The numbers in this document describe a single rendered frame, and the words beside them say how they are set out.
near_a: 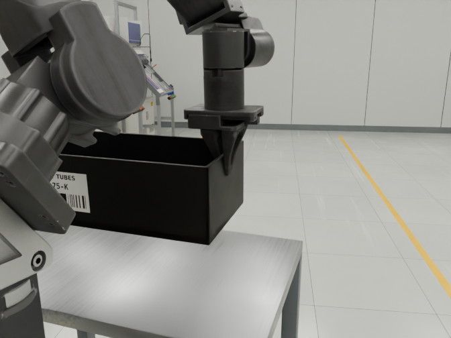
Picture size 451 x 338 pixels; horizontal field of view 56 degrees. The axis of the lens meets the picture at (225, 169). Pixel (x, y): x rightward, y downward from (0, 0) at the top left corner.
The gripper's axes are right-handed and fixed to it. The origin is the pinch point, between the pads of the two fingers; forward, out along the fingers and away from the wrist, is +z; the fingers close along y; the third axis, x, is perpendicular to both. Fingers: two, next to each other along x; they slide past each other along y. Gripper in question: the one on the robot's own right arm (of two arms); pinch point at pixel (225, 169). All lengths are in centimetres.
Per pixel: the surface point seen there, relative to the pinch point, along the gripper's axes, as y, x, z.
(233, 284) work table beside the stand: 3.9, -15.7, 29.7
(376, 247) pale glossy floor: -34, -218, 115
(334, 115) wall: 27, -660, 99
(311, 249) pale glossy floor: 7, -200, 114
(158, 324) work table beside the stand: 12.5, 1.1, 29.2
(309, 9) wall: 73, -655, -67
